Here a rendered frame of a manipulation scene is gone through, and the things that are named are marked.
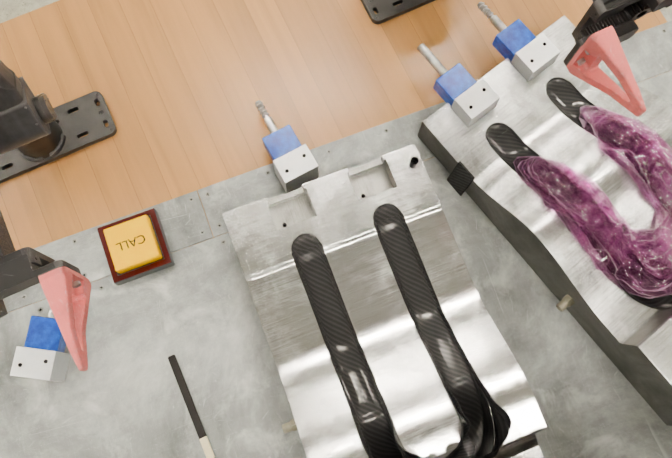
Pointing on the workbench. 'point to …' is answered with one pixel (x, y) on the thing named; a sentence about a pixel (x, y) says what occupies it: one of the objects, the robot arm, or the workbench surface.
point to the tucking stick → (191, 407)
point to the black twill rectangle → (460, 178)
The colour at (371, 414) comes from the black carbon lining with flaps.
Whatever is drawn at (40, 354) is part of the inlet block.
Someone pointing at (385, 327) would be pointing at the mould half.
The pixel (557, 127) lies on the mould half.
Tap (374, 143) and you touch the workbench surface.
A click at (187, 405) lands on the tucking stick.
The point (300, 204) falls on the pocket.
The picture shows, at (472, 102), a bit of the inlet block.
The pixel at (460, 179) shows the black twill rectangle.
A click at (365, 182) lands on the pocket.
